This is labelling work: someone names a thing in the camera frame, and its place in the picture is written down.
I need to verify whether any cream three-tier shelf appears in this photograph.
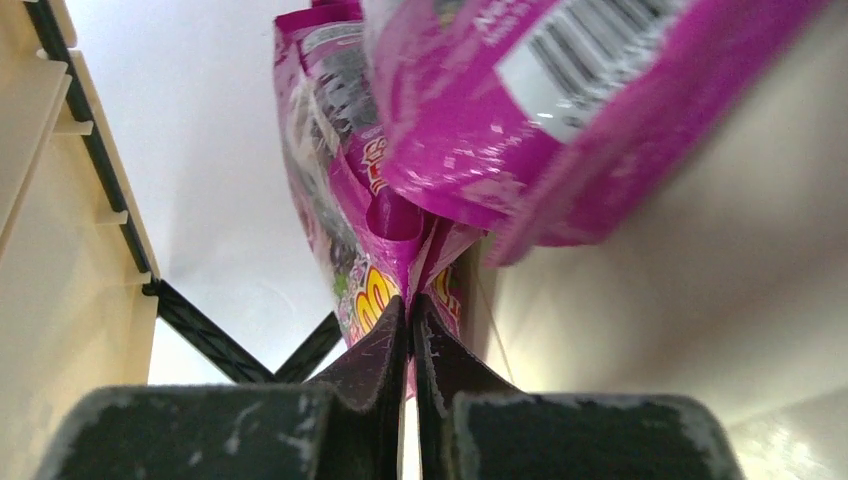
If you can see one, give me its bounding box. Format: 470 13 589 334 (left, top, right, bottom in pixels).
1 1 331 479

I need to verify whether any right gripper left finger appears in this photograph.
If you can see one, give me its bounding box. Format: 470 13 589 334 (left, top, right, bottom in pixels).
35 297 407 479

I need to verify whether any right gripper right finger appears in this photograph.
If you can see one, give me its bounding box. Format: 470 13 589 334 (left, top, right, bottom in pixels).
411 294 743 480

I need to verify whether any purple grape candy bag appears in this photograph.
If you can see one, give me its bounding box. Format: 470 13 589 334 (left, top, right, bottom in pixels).
272 0 488 399
362 1 823 266

